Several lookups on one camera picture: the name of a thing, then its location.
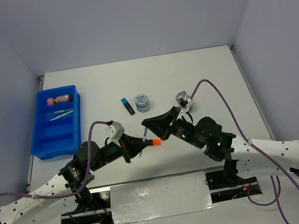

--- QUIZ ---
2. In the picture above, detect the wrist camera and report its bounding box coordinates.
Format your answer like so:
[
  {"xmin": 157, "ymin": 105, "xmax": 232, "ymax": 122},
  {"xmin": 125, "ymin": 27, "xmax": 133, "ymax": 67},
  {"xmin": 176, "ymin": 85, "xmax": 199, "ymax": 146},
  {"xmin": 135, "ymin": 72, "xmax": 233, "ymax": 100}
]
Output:
[
  {"xmin": 175, "ymin": 91, "xmax": 194, "ymax": 117},
  {"xmin": 105, "ymin": 121, "xmax": 125, "ymax": 141}
]

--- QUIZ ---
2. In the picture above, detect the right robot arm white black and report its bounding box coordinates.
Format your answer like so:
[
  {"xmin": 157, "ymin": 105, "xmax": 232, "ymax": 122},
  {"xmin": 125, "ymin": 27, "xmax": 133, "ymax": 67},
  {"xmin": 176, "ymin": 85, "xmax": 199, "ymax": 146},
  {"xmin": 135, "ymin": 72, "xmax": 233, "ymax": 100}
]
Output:
[{"xmin": 142, "ymin": 106, "xmax": 299, "ymax": 185}]

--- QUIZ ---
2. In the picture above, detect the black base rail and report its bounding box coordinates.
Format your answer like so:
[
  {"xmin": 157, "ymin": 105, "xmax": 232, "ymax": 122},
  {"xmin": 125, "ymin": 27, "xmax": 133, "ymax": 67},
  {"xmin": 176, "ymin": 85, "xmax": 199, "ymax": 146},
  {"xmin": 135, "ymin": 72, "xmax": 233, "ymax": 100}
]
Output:
[{"xmin": 60, "ymin": 168, "xmax": 262, "ymax": 224}]

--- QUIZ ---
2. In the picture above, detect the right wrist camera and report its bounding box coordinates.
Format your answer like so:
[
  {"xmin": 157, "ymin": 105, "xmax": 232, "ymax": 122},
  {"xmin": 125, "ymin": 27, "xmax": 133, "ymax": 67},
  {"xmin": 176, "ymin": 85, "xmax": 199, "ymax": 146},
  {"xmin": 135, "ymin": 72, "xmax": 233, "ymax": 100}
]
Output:
[{"xmin": 175, "ymin": 91, "xmax": 194, "ymax": 117}]

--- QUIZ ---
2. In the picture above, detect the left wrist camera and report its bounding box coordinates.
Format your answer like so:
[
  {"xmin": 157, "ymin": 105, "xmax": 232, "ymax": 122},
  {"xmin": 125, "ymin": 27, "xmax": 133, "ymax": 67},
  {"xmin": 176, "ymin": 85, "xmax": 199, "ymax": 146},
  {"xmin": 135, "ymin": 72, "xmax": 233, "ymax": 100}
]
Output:
[{"xmin": 105, "ymin": 121, "xmax": 125, "ymax": 141}]

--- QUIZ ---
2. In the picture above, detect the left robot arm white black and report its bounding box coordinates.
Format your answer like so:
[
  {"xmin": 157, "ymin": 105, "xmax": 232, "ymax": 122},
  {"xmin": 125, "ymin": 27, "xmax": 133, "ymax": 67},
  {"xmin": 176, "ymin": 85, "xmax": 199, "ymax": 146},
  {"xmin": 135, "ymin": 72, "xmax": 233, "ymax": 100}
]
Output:
[{"xmin": 0, "ymin": 134, "xmax": 161, "ymax": 224}]

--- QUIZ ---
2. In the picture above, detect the orange cap black highlighter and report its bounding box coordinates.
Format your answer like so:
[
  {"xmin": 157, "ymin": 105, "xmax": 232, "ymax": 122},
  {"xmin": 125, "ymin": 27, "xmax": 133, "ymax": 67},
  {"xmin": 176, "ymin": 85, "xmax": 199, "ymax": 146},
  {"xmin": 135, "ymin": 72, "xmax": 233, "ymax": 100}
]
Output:
[{"xmin": 152, "ymin": 139, "xmax": 161, "ymax": 146}]

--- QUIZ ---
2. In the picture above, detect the blue paint jar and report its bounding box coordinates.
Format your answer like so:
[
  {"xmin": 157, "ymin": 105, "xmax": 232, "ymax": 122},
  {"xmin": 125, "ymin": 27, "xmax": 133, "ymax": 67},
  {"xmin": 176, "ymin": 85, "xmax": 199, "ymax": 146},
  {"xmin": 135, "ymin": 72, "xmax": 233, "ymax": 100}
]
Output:
[
  {"xmin": 187, "ymin": 104, "xmax": 193, "ymax": 113},
  {"xmin": 134, "ymin": 94, "xmax": 149, "ymax": 113}
]

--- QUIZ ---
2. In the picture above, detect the blue compartment bin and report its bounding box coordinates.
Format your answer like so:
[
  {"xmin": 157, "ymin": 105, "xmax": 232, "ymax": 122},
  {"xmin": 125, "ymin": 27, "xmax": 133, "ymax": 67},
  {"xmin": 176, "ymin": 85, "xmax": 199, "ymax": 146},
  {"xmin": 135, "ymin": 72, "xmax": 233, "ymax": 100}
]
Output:
[{"xmin": 31, "ymin": 85, "xmax": 81, "ymax": 160}]

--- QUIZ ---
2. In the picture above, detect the blue slim pen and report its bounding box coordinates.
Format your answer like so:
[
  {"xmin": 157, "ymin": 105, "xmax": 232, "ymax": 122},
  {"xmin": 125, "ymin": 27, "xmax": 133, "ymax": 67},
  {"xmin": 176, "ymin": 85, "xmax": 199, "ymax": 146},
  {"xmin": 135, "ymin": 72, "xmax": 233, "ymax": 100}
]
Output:
[{"xmin": 139, "ymin": 128, "xmax": 148, "ymax": 158}]

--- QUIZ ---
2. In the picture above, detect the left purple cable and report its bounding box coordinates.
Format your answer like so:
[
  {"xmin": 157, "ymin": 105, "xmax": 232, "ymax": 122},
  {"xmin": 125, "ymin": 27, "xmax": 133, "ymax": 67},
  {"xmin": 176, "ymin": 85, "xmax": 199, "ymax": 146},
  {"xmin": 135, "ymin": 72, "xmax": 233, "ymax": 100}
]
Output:
[{"xmin": 0, "ymin": 119, "xmax": 128, "ymax": 224}]

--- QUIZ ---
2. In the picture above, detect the blue cap black highlighter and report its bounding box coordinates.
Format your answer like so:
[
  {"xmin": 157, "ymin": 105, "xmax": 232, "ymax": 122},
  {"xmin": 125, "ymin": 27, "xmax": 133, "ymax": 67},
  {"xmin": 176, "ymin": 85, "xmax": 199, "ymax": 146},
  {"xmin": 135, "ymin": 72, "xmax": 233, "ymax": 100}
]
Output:
[{"xmin": 121, "ymin": 98, "xmax": 135, "ymax": 115}]

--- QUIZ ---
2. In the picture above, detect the pink cap pencil tube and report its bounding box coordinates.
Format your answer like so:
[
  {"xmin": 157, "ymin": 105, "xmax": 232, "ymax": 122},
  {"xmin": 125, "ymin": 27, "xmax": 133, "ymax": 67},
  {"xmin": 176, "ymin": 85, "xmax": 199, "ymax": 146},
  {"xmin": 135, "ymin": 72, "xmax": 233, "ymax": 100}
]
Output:
[{"xmin": 46, "ymin": 94, "xmax": 72, "ymax": 106}]

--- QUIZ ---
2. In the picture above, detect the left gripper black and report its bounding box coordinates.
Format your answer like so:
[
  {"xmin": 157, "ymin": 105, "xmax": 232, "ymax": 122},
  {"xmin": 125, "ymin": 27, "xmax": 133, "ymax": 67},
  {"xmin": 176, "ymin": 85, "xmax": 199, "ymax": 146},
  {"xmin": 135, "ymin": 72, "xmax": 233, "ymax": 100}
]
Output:
[{"xmin": 85, "ymin": 128, "xmax": 151, "ymax": 172}]

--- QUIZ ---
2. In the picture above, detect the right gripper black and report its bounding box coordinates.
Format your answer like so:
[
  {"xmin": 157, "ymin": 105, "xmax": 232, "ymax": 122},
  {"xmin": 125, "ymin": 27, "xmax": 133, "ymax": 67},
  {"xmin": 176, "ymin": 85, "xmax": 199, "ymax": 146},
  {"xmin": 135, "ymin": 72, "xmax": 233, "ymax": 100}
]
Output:
[{"xmin": 139, "ymin": 103, "xmax": 203, "ymax": 157}]

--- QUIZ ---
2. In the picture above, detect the silver foil plate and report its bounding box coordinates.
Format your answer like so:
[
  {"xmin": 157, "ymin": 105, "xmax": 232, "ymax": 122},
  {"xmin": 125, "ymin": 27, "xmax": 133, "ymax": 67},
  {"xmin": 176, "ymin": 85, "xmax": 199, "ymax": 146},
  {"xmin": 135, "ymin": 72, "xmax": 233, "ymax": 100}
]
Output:
[{"xmin": 110, "ymin": 172, "xmax": 215, "ymax": 224}]

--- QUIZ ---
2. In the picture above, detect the yellow slim highlighter pen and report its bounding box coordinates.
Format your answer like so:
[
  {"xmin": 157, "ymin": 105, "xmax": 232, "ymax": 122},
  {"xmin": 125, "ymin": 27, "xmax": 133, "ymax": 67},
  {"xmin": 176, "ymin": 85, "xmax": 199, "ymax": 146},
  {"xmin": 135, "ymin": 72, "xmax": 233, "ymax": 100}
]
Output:
[{"xmin": 50, "ymin": 110, "xmax": 73, "ymax": 121}]

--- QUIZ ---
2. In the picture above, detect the blue paint jar right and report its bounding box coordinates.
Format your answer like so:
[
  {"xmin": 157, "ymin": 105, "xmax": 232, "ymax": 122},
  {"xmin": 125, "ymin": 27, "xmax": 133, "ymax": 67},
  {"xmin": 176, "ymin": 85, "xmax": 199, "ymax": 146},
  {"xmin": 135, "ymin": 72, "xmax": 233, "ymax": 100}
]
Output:
[{"xmin": 187, "ymin": 104, "xmax": 193, "ymax": 113}]

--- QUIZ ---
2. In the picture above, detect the blue paint jar left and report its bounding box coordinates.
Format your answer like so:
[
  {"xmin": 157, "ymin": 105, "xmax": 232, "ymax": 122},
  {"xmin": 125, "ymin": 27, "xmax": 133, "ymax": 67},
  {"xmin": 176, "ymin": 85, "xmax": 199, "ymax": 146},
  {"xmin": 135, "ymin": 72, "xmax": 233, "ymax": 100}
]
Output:
[{"xmin": 134, "ymin": 94, "xmax": 149, "ymax": 113}]

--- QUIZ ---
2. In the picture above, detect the green slim pen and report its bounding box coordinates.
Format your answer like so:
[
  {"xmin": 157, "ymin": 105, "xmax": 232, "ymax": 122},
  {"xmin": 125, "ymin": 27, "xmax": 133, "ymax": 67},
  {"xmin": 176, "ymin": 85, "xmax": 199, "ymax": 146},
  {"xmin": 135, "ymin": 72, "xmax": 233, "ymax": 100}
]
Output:
[{"xmin": 45, "ymin": 108, "xmax": 73, "ymax": 116}]

